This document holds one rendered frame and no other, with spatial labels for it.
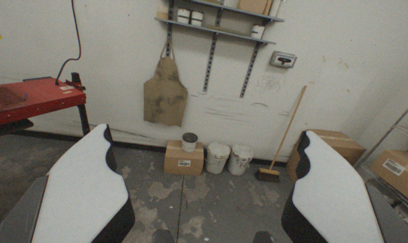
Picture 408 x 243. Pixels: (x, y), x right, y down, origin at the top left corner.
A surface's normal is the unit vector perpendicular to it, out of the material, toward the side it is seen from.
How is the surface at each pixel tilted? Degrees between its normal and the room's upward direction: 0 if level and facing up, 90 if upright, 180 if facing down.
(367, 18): 90
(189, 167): 91
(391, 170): 90
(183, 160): 89
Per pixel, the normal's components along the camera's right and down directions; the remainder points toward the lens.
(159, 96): 0.38, 0.47
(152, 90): 0.00, 0.46
